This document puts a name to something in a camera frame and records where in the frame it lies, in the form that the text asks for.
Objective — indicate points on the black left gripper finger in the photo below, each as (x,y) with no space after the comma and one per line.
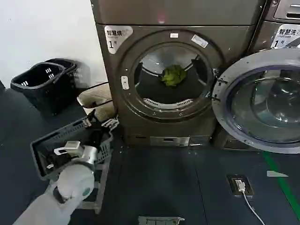
(110,123)
(90,119)

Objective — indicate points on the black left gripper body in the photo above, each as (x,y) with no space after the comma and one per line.
(100,137)

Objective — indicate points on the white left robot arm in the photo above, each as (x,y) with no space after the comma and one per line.
(49,204)

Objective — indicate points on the beige plastic basket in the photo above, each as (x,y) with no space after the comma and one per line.
(96,98)

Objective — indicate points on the grey dryer with round opening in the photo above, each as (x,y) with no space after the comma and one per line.
(131,93)

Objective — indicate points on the grey metal basket stand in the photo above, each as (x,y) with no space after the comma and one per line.
(98,185)

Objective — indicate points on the black plastic basket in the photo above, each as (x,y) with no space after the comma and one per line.
(68,68)
(37,89)

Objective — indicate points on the grey plastic laundry basket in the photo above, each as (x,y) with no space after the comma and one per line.
(42,150)

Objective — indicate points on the green cloth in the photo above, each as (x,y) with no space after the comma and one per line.
(173,76)

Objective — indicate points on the closed metal floor socket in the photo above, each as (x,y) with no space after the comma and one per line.
(160,220)

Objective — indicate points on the white charger plug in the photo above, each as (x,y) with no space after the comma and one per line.
(240,185)

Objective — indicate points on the round glass dryer door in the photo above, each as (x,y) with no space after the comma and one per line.
(260,103)

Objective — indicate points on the floor socket with open lid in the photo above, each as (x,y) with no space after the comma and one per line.
(248,187)

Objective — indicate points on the pale floor tape piece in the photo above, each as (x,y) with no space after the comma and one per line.
(276,173)

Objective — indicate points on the green floor tape strip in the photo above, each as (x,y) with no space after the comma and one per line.
(284,189)

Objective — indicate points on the grey washing machine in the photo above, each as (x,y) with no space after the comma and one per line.
(281,28)

